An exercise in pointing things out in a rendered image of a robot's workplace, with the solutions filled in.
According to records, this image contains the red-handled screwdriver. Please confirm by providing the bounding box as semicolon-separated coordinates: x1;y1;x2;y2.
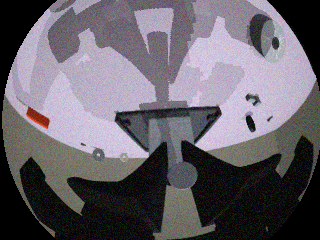
27;108;49;129

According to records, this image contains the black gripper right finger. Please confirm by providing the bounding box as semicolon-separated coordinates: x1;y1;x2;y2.
181;140;283;228

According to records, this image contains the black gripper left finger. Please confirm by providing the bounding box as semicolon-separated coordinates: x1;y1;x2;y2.
67;143;168;233

